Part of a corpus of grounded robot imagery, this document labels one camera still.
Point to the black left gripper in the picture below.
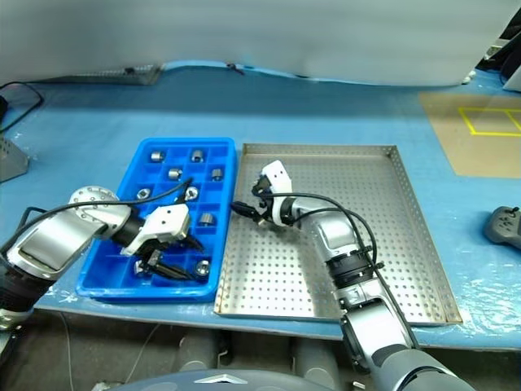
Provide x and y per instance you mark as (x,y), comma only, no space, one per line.
(152,256)

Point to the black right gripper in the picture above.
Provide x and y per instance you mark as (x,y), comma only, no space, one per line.
(264,201)

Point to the small metal roller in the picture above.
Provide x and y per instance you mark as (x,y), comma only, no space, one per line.
(197,155)
(157,156)
(207,220)
(191,192)
(143,193)
(175,174)
(216,174)
(201,266)
(139,267)

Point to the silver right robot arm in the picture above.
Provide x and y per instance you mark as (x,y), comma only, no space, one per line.
(338,240)

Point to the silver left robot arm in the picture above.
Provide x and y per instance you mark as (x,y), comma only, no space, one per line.
(53,236)

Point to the blue compartment plastic tray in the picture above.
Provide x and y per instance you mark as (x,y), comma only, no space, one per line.
(122,281)

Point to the perforated steel tray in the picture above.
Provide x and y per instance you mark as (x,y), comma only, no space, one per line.
(285,277)

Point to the grey rounded cylinder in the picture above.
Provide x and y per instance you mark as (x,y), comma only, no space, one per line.
(199,350)
(317,362)

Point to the grey robot torso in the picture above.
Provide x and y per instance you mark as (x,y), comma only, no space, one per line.
(228,380)

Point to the flat perforated metal plate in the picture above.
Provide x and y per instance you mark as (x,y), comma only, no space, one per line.
(106,75)

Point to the grey perforated metal box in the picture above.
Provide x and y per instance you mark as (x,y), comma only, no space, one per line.
(10,159)

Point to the brown cardboard sheet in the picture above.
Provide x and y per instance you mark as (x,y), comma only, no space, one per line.
(452,150)

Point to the black power adapter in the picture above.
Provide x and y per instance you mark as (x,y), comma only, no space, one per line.
(2,106)

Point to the grey handheld controller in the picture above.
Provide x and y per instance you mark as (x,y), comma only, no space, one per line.
(504,226)

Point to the dark equipment with white part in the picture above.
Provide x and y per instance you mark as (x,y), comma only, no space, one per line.
(510,61)

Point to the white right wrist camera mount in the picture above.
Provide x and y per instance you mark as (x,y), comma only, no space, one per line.
(278,175)

